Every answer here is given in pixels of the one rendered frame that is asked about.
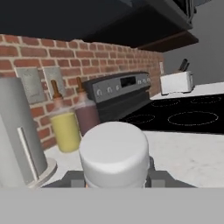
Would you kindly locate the dark red condiment bottle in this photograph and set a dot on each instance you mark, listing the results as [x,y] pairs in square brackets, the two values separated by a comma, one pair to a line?
[87,116]

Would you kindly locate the white cylindrical shaker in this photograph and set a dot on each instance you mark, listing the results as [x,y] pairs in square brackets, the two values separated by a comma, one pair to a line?
[114,154]

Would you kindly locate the dark knife block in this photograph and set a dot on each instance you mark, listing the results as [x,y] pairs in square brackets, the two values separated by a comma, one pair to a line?
[183,65]

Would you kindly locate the grey paper towel roll holder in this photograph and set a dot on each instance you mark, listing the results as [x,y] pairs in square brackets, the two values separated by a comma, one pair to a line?
[17,131]

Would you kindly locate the grey wall outlet plate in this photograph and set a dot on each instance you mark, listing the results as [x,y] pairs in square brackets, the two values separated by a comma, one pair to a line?
[30,86]
[54,77]

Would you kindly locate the black stove with grey panel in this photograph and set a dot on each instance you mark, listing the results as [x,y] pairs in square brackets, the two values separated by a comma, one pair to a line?
[175,113]

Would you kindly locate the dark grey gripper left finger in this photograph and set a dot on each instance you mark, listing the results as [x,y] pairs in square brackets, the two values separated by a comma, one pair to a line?
[74,178]

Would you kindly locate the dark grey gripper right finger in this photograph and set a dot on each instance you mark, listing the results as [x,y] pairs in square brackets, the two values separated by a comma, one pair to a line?
[166,179]

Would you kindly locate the white toaster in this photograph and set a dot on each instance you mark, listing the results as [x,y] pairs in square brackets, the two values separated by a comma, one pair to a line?
[176,82]

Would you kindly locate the yellow condiment bottle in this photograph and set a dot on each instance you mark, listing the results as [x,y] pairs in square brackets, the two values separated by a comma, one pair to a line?
[65,132]

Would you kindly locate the small white wall outlet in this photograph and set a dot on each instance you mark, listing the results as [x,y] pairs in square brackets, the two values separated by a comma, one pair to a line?
[161,67]

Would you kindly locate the dark upper cabinet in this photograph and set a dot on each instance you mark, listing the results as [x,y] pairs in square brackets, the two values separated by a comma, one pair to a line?
[87,17]

